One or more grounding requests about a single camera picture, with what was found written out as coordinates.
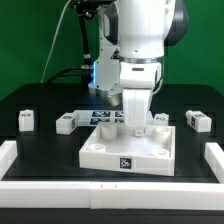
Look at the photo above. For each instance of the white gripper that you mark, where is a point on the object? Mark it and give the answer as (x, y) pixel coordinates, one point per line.
(138, 82)

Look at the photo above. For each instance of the white square tabletop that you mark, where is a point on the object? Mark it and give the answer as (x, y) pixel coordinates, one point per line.
(112, 146)

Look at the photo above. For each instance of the white U-shaped obstacle fence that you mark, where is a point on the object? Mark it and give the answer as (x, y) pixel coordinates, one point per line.
(104, 195)

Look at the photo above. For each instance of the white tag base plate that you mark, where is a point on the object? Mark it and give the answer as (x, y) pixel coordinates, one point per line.
(93, 117)

